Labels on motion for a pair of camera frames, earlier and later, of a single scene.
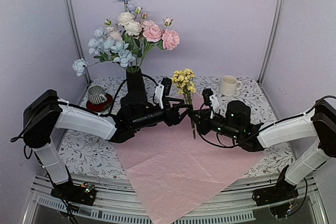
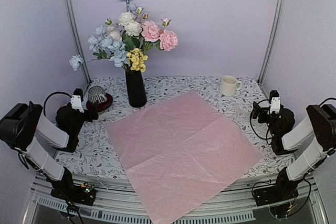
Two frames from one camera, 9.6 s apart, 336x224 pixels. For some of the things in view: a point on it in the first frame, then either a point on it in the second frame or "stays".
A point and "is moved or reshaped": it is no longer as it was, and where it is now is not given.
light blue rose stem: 106,50 is moved or reshaped
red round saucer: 101,107 stays
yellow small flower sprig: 184,81 → 137,59
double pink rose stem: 150,28 stays
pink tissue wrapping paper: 181,171 stays
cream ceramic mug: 228,85 stays
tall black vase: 135,85 stays
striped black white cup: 96,95 stays
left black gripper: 175,119 → 90,117
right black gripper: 202,123 → 257,110
